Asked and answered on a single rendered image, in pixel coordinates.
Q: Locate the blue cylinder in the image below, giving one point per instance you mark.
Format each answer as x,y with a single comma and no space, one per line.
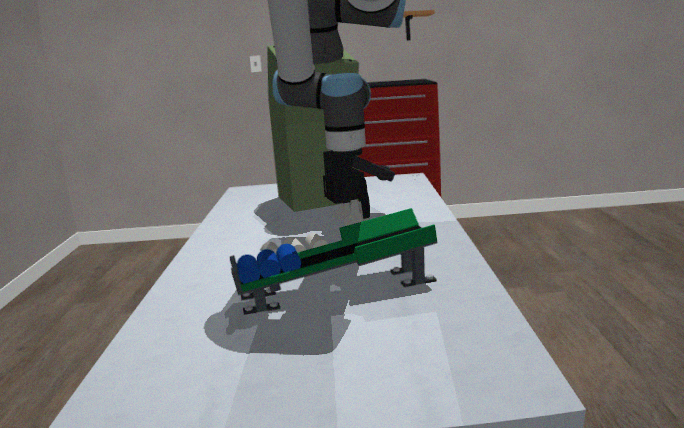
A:
288,257
248,270
268,263

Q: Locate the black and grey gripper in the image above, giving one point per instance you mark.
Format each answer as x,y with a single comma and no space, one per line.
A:
343,186

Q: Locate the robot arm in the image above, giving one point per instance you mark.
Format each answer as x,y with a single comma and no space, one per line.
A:
296,26

